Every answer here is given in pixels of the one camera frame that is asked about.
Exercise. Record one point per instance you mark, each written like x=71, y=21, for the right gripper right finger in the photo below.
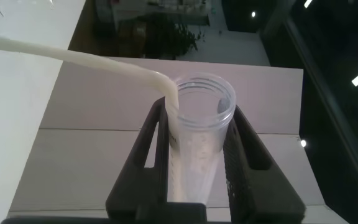
x=259, y=193

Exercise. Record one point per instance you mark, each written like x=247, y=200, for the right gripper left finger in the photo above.
x=135, y=189

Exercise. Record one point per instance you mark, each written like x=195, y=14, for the test tube with white pigment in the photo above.
x=202, y=137

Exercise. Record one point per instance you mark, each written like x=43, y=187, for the round ceiling spot light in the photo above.
x=253, y=14
x=303, y=143

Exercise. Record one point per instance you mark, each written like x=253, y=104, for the dark green potted plant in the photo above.
x=169, y=37

